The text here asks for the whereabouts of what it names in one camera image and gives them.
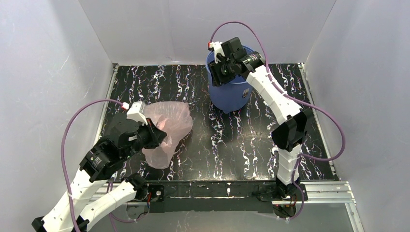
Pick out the pink plastic trash bag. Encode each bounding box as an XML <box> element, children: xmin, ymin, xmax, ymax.
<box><xmin>142</xmin><ymin>101</ymin><xmax>193</xmax><ymax>169</ymax></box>

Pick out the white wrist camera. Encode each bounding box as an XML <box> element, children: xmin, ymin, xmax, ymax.
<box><xmin>121</xmin><ymin>101</ymin><xmax>147</xmax><ymax>125</ymax></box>
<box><xmin>207</xmin><ymin>42</ymin><xmax>226</xmax><ymax>63</ymax></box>

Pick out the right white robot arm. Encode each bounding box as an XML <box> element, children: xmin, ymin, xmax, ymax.
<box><xmin>207</xmin><ymin>37</ymin><xmax>313</xmax><ymax>198</ymax></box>

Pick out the blue plastic trash bin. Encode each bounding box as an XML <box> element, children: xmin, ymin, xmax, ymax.
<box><xmin>205</xmin><ymin>52</ymin><xmax>253</xmax><ymax>114</ymax></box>

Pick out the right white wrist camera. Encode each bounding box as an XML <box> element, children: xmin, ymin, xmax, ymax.
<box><xmin>207</xmin><ymin>42</ymin><xmax>226</xmax><ymax>63</ymax></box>

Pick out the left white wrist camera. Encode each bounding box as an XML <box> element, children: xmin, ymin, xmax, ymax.
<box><xmin>121</xmin><ymin>101</ymin><xmax>147</xmax><ymax>125</ymax></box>

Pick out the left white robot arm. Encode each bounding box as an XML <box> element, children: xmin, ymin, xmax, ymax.
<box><xmin>32</xmin><ymin>118</ymin><xmax>167</xmax><ymax>232</ymax></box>

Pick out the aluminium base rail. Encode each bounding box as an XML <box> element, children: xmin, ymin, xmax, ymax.
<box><xmin>80</xmin><ymin>181</ymin><xmax>364</xmax><ymax>232</ymax></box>

